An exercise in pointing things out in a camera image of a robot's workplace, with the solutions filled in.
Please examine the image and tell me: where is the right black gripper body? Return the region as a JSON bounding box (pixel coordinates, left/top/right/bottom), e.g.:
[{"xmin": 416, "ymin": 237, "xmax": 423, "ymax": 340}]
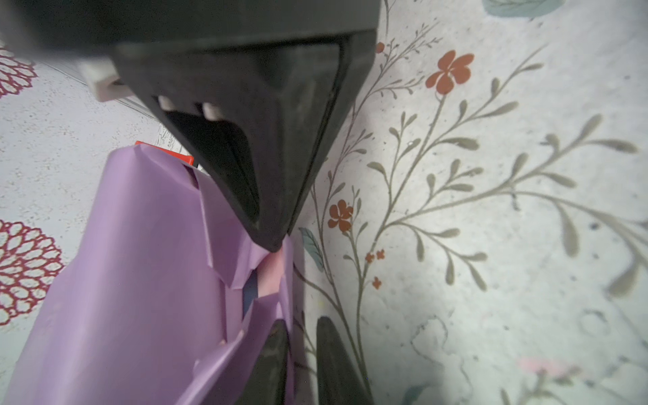
[{"xmin": 1, "ymin": 1, "xmax": 381, "ymax": 57}]

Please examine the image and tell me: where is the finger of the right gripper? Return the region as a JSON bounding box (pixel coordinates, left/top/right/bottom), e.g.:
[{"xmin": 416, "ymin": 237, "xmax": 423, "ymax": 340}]
[{"xmin": 113, "ymin": 30, "xmax": 376, "ymax": 251}]

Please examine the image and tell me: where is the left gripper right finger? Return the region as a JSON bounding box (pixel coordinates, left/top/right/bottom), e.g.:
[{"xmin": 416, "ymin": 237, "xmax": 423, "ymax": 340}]
[{"xmin": 317, "ymin": 317, "xmax": 372, "ymax": 405}]

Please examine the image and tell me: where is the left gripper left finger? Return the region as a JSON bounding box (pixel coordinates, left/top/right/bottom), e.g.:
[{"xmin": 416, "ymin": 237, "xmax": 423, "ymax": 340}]
[{"xmin": 236, "ymin": 320, "xmax": 290, "ymax": 405}]

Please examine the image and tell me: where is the dark blue gift box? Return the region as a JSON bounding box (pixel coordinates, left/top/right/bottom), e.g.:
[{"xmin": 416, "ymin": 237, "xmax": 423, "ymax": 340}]
[{"xmin": 242, "ymin": 270, "xmax": 258, "ymax": 317}]

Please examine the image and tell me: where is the pink wrapping paper sheet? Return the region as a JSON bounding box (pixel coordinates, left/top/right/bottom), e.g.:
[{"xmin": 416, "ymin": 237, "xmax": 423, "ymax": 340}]
[{"xmin": 4, "ymin": 145, "xmax": 293, "ymax": 404}]

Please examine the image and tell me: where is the red tape dispenser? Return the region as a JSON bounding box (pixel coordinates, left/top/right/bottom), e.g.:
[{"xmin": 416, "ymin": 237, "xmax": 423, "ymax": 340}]
[{"xmin": 135, "ymin": 141, "xmax": 195, "ymax": 166}]

